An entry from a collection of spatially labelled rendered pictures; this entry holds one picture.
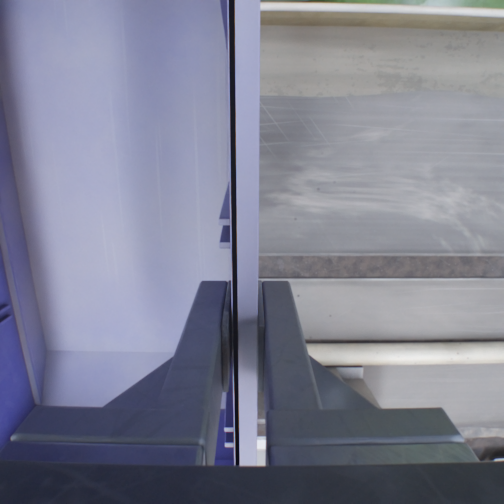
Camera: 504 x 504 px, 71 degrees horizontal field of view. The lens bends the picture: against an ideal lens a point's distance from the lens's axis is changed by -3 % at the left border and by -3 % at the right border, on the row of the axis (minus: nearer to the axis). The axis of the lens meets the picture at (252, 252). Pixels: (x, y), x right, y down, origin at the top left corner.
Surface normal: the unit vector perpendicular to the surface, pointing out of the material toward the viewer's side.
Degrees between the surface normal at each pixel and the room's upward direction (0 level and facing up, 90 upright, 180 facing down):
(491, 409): 0
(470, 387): 0
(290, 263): 11
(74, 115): 0
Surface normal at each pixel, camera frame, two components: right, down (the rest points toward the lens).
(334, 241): 0.00, 0.29
